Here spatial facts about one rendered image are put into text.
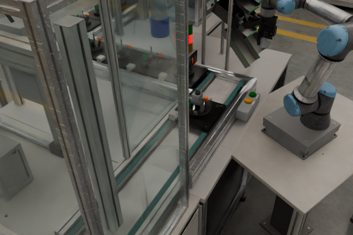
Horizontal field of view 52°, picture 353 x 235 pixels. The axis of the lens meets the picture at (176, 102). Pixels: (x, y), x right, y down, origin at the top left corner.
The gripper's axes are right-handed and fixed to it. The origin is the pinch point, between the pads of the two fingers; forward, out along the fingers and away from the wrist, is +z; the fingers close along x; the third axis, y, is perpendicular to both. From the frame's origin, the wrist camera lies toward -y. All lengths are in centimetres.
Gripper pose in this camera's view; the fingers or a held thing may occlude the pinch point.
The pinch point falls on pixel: (259, 48)
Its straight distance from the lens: 206.0
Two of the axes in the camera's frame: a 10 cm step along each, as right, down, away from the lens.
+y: 8.7, 2.8, -4.0
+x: 4.9, -5.3, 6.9
